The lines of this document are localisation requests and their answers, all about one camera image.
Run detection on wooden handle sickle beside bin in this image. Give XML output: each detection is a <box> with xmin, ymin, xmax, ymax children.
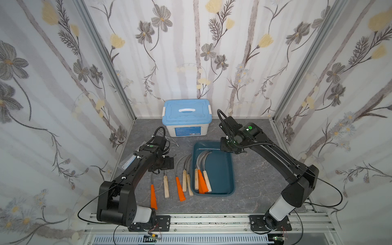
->
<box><xmin>185</xmin><ymin>155</ymin><xmax>194</xmax><ymax>197</ymax></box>

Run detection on teal plastic storage bin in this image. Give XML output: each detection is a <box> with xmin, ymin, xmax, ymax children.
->
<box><xmin>189</xmin><ymin>141</ymin><xmax>235</xmax><ymax>197</ymax></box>

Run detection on orange handle sickle group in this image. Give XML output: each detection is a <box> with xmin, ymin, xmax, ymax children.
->
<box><xmin>198</xmin><ymin>178</ymin><xmax>205</xmax><ymax>194</ymax></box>

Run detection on wooden handle sickle group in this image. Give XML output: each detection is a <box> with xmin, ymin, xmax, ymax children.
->
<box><xmin>194</xmin><ymin>163</ymin><xmax>203</xmax><ymax>191</ymax></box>

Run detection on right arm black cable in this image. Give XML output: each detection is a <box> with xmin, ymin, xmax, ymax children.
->
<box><xmin>216</xmin><ymin>109</ymin><xmax>344</xmax><ymax>245</ymax></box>

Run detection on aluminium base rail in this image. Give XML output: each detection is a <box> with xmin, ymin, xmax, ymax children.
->
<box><xmin>78</xmin><ymin>207</ymin><xmax>343</xmax><ymax>245</ymax></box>

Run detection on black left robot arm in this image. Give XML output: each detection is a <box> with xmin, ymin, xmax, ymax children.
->
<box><xmin>97</xmin><ymin>144</ymin><xmax>174</xmax><ymax>227</ymax></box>

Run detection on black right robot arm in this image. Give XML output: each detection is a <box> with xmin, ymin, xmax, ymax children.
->
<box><xmin>218</xmin><ymin>110</ymin><xmax>319</xmax><ymax>230</ymax></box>

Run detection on orange handle sickle far left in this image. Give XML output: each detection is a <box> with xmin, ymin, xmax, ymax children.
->
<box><xmin>150</xmin><ymin>173</ymin><xmax>158</xmax><ymax>210</ymax></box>

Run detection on white storage box blue lid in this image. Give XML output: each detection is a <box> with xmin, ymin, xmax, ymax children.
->
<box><xmin>162</xmin><ymin>99</ymin><xmax>212</xmax><ymax>137</ymax></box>

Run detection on thin orange handle sickle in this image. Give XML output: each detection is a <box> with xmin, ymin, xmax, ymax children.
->
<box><xmin>195</xmin><ymin>151</ymin><xmax>208</xmax><ymax>192</ymax></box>

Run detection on bagged blue face masks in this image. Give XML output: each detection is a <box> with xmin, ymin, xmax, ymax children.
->
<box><xmin>121</xmin><ymin>155</ymin><xmax>136</xmax><ymax>170</ymax></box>

